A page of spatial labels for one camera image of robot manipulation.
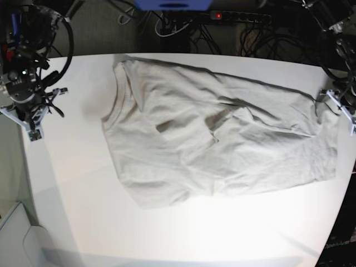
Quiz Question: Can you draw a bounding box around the red and black clamp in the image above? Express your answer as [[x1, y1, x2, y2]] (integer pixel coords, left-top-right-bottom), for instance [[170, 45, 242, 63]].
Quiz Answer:
[[1, 42, 16, 67]]

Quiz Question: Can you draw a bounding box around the blue handled tool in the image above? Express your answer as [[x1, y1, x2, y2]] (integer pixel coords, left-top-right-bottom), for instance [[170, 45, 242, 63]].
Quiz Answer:
[[11, 12, 22, 44]]

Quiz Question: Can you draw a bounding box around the light grey t-shirt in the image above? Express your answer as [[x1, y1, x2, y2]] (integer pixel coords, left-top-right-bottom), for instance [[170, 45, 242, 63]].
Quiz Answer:
[[102, 58, 338, 209]]

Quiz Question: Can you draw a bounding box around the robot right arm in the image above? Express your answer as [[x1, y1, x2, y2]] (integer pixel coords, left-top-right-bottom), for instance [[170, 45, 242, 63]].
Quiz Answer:
[[1, 1, 84, 140]]

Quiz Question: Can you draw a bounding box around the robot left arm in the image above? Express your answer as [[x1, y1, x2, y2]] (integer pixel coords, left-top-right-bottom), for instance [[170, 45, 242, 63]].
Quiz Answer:
[[301, 1, 355, 132]]

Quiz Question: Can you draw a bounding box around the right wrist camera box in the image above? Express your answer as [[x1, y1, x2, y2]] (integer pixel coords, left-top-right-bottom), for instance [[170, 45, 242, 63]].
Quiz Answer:
[[27, 129, 42, 142]]

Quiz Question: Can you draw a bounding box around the white cable loop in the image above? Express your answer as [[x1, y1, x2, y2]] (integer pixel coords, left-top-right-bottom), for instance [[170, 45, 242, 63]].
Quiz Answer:
[[154, 11, 192, 38]]

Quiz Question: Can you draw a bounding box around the black power strip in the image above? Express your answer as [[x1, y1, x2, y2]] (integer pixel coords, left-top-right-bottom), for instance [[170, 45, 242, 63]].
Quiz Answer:
[[210, 11, 272, 24]]

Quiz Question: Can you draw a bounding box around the blue box overhead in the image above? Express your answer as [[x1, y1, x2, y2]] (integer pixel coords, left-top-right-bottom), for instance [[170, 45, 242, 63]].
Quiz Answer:
[[134, 0, 212, 11]]

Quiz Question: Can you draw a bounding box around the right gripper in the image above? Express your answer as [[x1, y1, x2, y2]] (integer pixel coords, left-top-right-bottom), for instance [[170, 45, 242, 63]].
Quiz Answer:
[[1, 87, 68, 132]]

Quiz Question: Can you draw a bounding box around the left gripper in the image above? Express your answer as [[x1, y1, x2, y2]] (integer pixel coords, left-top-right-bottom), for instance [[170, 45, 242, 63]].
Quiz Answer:
[[318, 88, 356, 126]]

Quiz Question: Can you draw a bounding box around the grey side cabinet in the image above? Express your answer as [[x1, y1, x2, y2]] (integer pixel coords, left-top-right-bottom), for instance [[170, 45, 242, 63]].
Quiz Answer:
[[1, 202, 50, 266]]

